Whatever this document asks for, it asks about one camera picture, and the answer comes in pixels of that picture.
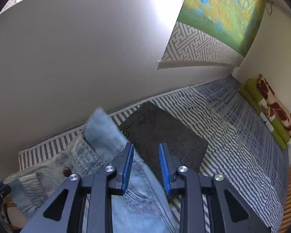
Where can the green yellow wall poster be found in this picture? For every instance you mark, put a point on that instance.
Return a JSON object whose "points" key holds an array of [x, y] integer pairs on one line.
{"points": [[220, 9]]}

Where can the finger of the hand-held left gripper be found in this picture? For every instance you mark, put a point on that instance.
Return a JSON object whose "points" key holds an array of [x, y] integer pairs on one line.
{"points": [[1, 188]]}

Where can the dark grey folded pants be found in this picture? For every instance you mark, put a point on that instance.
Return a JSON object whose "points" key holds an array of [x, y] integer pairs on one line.
{"points": [[160, 126]]}

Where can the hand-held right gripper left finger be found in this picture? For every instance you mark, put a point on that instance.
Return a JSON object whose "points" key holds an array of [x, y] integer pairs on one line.
{"points": [[127, 167]]}

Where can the green folded blanket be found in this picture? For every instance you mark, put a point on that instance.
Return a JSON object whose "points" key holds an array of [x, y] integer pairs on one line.
{"points": [[252, 89]]}

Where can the light blue jeans pants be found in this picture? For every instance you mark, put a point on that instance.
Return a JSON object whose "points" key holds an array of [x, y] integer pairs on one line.
{"points": [[99, 131]]}

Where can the red white patterned blanket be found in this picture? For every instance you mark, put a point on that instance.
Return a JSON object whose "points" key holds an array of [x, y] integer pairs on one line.
{"points": [[274, 102]]}

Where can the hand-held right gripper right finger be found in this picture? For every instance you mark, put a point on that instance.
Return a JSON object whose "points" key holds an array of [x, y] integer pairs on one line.
{"points": [[163, 167]]}

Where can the blue white striped bed cover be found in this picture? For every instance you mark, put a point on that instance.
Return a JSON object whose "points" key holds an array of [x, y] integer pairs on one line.
{"points": [[232, 150]]}

